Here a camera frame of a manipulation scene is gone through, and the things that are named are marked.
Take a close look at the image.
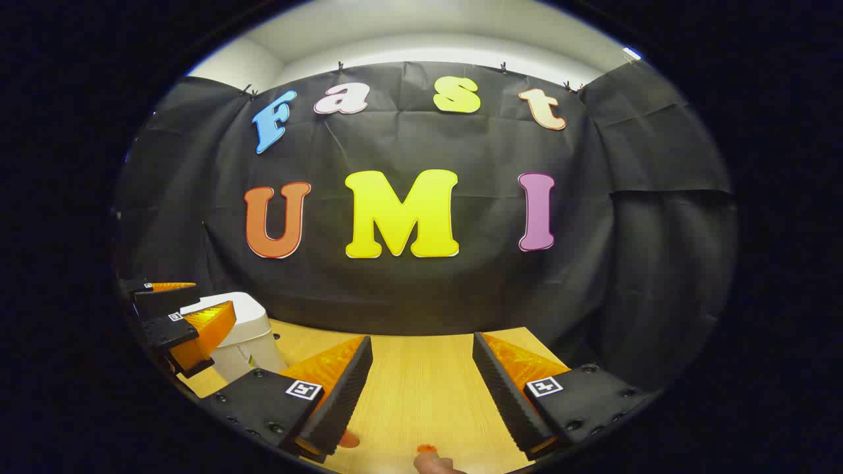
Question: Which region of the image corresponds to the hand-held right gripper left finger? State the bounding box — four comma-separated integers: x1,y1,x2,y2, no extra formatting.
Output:
198,334,374,463

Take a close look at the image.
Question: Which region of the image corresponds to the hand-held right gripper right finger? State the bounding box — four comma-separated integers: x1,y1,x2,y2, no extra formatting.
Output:
472,332,659,461

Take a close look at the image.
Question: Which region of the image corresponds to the white desktop garbage bin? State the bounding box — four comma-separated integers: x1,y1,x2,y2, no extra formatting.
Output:
178,292,288,384

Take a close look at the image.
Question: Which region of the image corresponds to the wooden desktop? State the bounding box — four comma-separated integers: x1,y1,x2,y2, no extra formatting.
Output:
178,318,574,474

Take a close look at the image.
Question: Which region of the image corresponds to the black backdrop cloth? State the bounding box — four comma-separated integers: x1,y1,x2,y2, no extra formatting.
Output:
113,61,738,396

